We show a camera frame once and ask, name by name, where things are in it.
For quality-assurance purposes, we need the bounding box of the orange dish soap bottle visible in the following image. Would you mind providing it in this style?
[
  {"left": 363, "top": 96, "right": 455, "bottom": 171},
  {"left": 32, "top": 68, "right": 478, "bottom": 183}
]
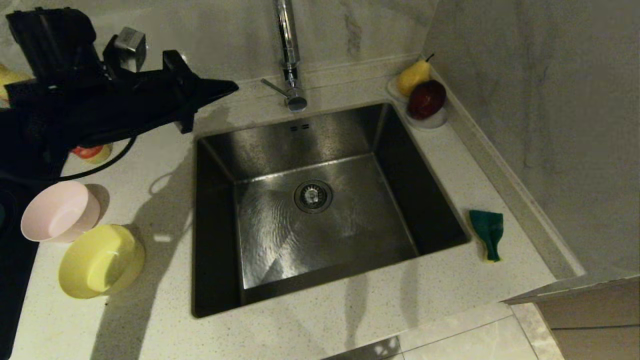
[{"left": 0, "top": 62, "right": 114, "bottom": 165}]

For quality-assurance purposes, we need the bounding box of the green and yellow sponge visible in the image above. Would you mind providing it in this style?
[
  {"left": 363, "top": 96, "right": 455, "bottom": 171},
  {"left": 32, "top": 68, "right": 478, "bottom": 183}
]
[{"left": 468, "top": 210, "right": 505, "bottom": 264}]

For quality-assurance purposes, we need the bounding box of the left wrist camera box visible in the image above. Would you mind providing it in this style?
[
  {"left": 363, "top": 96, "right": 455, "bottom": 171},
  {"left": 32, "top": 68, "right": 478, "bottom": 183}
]
[{"left": 102, "top": 26, "right": 147, "bottom": 76}]

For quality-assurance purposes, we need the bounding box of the round metal sink drain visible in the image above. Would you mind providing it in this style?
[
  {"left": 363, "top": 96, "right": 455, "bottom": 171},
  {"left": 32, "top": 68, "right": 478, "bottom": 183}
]
[{"left": 293, "top": 179, "right": 334, "bottom": 215}]

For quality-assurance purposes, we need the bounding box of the small white dish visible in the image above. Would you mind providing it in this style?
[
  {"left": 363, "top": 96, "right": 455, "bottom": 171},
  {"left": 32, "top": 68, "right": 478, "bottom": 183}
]
[{"left": 386, "top": 75, "right": 449, "bottom": 131}]

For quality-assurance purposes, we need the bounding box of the black induction cooktop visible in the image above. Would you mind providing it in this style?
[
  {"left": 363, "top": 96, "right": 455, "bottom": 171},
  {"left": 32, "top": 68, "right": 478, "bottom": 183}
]
[{"left": 0, "top": 175, "right": 48, "bottom": 360}]

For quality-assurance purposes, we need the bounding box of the chrome faucet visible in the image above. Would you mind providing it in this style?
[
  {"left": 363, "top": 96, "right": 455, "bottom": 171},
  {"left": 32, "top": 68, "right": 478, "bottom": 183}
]
[{"left": 261, "top": 0, "right": 309, "bottom": 113}]

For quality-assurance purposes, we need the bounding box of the yellow plastic bowl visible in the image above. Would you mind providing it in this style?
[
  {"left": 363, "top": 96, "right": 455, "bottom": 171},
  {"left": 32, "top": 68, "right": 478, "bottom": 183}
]
[{"left": 58, "top": 224, "right": 146, "bottom": 300}]

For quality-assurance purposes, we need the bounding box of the yellow pear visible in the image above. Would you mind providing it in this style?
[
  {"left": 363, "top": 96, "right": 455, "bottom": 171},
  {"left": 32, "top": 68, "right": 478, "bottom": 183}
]
[{"left": 397, "top": 52, "right": 435, "bottom": 97}]

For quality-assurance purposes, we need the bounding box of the stainless steel sink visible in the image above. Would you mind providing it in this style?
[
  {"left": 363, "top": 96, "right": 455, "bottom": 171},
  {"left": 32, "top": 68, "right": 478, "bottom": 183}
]
[{"left": 191, "top": 101, "right": 472, "bottom": 319}]

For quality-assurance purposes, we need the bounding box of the pink plastic bowl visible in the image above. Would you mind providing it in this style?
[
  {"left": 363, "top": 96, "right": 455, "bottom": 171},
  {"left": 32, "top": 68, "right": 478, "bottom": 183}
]
[{"left": 20, "top": 181, "right": 102, "bottom": 244}]

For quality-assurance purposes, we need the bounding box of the dark red apple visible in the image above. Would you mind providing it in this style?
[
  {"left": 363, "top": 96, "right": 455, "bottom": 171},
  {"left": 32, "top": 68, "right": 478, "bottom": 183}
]
[{"left": 407, "top": 79, "right": 447, "bottom": 121}]

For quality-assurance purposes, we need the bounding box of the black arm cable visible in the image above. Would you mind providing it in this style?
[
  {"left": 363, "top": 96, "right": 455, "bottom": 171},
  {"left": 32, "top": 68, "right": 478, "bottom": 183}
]
[{"left": 0, "top": 135, "right": 138, "bottom": 182}]

